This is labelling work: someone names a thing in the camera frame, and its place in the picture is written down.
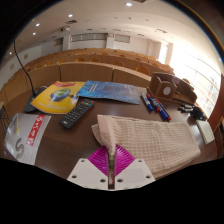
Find black gooseneck desk microphone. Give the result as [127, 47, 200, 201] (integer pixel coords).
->
[13, 39, 48, 114]

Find white notepad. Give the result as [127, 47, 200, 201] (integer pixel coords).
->
[195, 119, 216, 145]

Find yellow booklet with globe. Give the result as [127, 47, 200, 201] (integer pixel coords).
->
[29, 80, 87, 115]

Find white magazine with red band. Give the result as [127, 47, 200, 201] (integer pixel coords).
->
[3, 113, 53, 166]

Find blue printed booklet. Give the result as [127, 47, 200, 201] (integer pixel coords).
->
[75, 80, 143, 106]

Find black marker pen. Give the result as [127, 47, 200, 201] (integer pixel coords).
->
[178, 103, 195, 113]

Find black handheld microphone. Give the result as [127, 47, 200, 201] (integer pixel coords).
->
[189, 105, 208, 122]

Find blue whiteboard marker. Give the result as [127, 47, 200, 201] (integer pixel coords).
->
[152, 98, 169, 121]
[140, 92, 154, 113]

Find black metal frame stand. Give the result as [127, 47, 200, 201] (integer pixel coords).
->
[0, 101, 11, 134]

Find black remote control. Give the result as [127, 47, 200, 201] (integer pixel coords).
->
[58, 98, 96, 130]

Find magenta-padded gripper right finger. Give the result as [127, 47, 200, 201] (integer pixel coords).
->
[114, 148, 157, 190]

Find rows of wooden auditorium seats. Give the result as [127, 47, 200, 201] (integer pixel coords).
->
[0, 47, 176, 111]

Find recessed ceiling lights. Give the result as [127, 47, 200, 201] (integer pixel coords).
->
[31, 1, 134, 36]

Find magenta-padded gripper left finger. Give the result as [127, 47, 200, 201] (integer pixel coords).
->
[66, 145, 111, 190]

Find beige waffle-weave towel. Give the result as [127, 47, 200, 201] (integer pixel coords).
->
[91, 114, 202, 181]

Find wooden shelf unit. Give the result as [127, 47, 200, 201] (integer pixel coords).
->
[214, 116, 224, 158]

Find wooden desk organizer with clock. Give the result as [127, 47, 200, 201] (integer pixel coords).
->
[147, 71, 198, 106]

